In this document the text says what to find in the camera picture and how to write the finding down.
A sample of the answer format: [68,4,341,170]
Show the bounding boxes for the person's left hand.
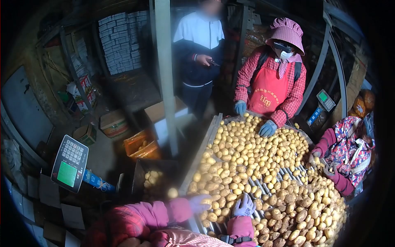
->
[188,194,213,214]

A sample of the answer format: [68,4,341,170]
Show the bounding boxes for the person's right hand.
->
[232,193,257,217]

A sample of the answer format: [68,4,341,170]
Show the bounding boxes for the person's right fingers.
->
[236,193,257,211]

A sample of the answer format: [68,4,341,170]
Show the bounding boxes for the person's left fingers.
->
[197,195,213,213]

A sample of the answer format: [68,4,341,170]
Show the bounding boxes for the black wrist band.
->
[220,235,253,245]

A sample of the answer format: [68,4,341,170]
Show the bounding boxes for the person's body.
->
[83,206,257,247]

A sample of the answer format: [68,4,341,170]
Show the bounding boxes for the pile of potatoes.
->
[187,113,347,247]

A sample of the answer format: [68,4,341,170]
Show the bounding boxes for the black crate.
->
[131,159,183,202]

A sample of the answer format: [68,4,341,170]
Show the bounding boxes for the metal roller sorting table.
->
[179,112,350,247]

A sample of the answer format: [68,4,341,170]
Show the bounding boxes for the heap of crate potatoes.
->
[143,170,165,189]

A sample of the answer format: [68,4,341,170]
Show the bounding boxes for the orange bag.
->
[123,129,161,161]

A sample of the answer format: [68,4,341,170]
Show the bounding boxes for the plain brown cardboard box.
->
[143,96,189,124]

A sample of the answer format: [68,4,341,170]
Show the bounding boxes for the banded cardboard box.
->
[99,110,129,138]

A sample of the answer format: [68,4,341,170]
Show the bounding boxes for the small scale display with keypad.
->
[306,89,336,126]

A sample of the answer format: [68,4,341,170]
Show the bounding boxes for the grey metal pillar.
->
[154,0,180,158]

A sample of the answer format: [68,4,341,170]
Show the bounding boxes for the small open cardboard box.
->
[72,123,97,146]

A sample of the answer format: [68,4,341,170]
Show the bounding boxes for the large scale display with keypad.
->
[51,134,116,194]

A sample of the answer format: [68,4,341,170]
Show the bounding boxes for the orange mesh sacks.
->
[352,89,376,118]

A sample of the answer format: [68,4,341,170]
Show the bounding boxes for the stack of flat cardboard sheets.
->
[5,174,86,247]

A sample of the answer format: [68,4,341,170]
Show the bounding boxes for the metal shelf with cartons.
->
[60,28,99,114]

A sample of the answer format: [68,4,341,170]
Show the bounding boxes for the stack of white boxes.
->
[98,11,149,75]

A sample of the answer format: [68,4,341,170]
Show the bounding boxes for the grey metal door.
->
[0,65,55,149]

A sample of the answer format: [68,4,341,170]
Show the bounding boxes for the grey metal frame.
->
[296,0,365,121]

